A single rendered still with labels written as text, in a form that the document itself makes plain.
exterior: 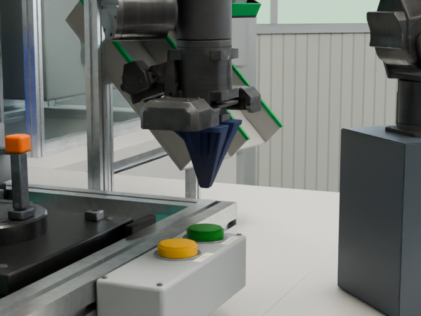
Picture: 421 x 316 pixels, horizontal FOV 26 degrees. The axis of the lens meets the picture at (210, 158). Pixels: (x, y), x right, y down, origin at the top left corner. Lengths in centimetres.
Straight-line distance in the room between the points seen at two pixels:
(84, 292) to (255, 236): 59
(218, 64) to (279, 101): 393
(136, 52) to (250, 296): 44
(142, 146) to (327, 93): 274
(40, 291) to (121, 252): 15
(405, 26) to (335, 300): 33
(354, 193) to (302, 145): 386
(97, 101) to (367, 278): 44
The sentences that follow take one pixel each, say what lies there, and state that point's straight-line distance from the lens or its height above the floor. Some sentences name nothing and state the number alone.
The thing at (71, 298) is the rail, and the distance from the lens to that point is 81.
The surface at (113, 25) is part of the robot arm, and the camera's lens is 90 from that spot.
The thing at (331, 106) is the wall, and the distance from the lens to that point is 500.
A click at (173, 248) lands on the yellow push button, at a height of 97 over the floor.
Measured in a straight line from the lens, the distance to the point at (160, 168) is 246.
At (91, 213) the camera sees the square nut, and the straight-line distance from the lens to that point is 102.
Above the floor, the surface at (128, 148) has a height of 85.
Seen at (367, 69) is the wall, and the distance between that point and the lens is 510.
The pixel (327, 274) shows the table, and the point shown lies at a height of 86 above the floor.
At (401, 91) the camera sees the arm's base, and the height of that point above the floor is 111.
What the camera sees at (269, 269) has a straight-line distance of 122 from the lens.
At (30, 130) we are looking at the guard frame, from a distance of 213.
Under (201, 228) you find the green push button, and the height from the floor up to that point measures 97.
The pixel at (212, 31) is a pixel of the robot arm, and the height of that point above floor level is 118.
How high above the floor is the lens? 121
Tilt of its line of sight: 10 degrees down
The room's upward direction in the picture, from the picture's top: straight up
